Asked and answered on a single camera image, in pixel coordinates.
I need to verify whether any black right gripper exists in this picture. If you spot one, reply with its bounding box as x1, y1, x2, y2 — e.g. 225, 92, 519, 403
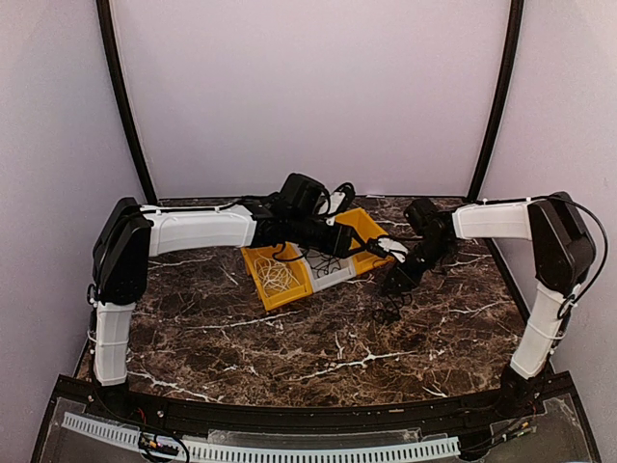
381, 236, 455, 294

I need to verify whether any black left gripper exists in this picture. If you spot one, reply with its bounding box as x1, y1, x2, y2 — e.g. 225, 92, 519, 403
289, 212, 367, 259

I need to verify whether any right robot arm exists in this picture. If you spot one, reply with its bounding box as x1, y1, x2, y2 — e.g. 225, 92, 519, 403
380, 191, 608, 419

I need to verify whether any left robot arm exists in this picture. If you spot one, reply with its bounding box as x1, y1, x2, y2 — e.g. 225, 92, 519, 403
88, 173, 384, 421

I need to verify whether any right yellow plastic bin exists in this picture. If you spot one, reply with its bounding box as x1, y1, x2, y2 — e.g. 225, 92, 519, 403
335, 208, 394, 275

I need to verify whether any yellow plastic bin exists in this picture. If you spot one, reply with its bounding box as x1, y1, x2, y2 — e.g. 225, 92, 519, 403
335, 208, 394, 275
240, 243, 313, 312

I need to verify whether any white plastic bin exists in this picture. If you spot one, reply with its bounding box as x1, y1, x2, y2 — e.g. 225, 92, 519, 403
294, 246, 356, 292

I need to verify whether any left yellow plastic bin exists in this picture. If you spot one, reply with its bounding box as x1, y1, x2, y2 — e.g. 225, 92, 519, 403
240, 243, 313, 312

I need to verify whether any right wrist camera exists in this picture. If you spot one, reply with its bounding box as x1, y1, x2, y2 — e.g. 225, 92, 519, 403
366, 235, 409, 263

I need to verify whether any white slotted cable duct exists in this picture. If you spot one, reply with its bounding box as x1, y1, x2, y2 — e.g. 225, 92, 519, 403
62, 412, 461, 462

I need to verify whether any right black frame post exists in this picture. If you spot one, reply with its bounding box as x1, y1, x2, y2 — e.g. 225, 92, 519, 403
466, 0, 524, 202

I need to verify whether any black frame post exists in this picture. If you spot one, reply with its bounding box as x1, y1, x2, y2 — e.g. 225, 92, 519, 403
466, 0, 524, 202
95, 0, 158, 204

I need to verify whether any black front rail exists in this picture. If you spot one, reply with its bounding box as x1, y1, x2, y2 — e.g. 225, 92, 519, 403
87, 391, 532, 435

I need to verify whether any left black frame post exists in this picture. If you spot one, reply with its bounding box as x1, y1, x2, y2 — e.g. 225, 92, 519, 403
95, 0, 158, 204

